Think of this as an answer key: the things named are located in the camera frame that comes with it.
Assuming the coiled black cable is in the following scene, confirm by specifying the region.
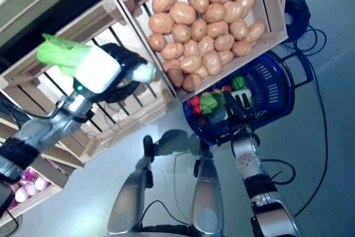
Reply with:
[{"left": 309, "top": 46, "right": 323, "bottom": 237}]
[{"left": 283, "top": 0, "right": 312, "bottom": 36}]

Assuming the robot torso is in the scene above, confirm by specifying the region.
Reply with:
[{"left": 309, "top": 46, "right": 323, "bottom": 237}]
[{"left": 106, "top": 223, "right": 222, "bottom": 237}]

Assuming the slatted wooden cabbage crate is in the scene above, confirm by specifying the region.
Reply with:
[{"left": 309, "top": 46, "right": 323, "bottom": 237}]
[{"left": 0, "top": 0, "right": 178, "bottom": 163}]

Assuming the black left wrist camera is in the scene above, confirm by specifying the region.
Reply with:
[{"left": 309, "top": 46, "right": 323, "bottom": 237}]
[{"left": 83, "top": 108, "right": 97, "bottom": 123}]

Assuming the wooden turnip crate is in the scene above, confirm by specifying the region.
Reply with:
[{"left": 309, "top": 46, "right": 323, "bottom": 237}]
[{"left": 0, "top": 162, "right": 63, "bottom": 220}]

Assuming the wooden potato crate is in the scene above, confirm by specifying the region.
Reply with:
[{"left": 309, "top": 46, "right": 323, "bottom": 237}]
[{"left": 113, "top": 0, "right": 288, "bottom": 102}]

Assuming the long black floor cable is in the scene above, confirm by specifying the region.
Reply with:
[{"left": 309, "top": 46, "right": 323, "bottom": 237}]
[{"left": 292, "top": 23, "right": 330, "bottom": 218}]

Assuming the green bell pepper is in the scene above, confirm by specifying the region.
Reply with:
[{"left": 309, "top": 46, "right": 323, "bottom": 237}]
[{"left": 232, "top": 77, "right": 247, "bottom": 90}]

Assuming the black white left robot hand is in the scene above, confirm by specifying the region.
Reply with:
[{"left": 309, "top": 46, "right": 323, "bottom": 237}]
[{"left": 72, "top": 42, "right": 148, "bottom": 104}]

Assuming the silver robot leg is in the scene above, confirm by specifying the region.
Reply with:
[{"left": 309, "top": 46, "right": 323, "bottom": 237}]
[
  {"left": 107, "top": 135, "right": 155, "bottom": 235},
  {"left": 190, "top": 142, "right": 225, "bottom": 234}
]

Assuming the blue plastic shopping basket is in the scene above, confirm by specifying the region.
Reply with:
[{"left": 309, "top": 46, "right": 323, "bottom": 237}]
[{"left": 182, "top": 51, "right": 315, "bottom": 147}]

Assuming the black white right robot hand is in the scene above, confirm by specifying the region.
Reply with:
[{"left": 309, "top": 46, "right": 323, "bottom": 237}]
[{"left": 222, "top": 90, "right": 256, "bottom": 138}]

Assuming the silver right robot leg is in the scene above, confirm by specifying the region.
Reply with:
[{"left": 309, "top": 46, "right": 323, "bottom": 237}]
[{"left": 190, "top": 142, "right": 225, "bottom": 234}]

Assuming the grey mesh cylinder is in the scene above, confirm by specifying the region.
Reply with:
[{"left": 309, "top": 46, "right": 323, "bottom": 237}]
[{"left": 0, "top": 214, "right": 22, "bottom": 237}]

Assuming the silver left robot leg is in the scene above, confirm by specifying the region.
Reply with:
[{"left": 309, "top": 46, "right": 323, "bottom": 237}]
[{"left": 107, "top": 135, "right": 155, "bottom": 235}]

